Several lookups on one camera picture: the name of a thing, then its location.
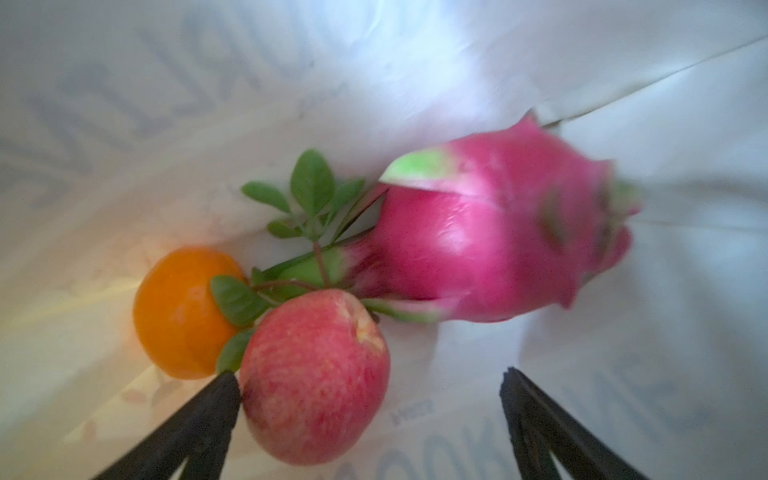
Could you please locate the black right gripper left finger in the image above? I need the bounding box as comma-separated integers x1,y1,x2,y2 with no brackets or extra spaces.
95,371,241,480

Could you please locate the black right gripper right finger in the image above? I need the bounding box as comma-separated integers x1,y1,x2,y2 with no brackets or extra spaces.
499,367,645,480

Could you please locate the orange tangerine with leaves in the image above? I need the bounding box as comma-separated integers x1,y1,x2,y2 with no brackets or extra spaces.
132,149,366,380

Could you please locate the red apple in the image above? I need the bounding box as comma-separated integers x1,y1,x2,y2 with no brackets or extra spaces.
239,289,391,466

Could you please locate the pink dragon fruit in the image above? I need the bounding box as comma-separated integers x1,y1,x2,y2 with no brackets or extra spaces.
266,112,642,323

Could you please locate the cream canvas grocery bag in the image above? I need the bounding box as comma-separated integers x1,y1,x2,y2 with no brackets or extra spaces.
1,1,767,479

